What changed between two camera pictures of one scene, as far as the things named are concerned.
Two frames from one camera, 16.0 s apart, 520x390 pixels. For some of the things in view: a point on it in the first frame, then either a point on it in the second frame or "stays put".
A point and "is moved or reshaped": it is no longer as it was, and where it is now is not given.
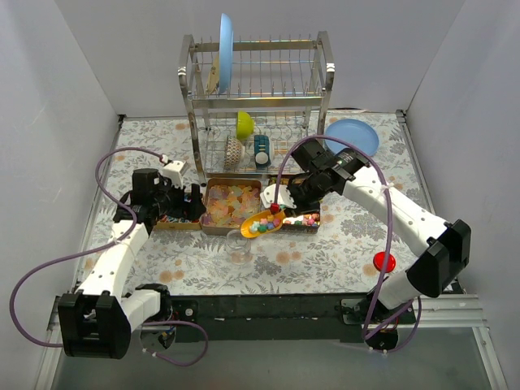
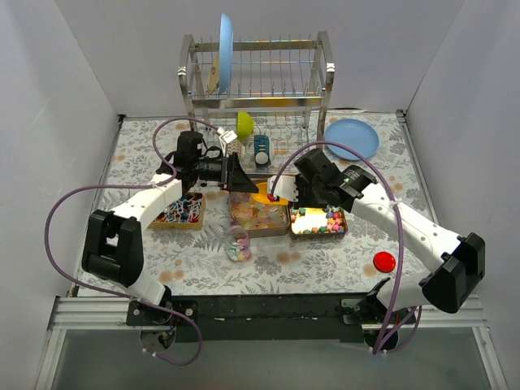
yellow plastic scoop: [262, 223] -> [262, 195]
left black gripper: [185, 201] -> [231, 173]
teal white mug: [262, 151] stays put
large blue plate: [225, 51] stays put
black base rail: [292, 318] stays put
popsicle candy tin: [228, 202] -> [262, 220]
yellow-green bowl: [244, 125] stays put
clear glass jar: [238, 248] stays put
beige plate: [214, 77] stays put
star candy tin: [301, 223] is moved or reshaped
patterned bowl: [233, 151] stays put
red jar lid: [379, 261] stays put
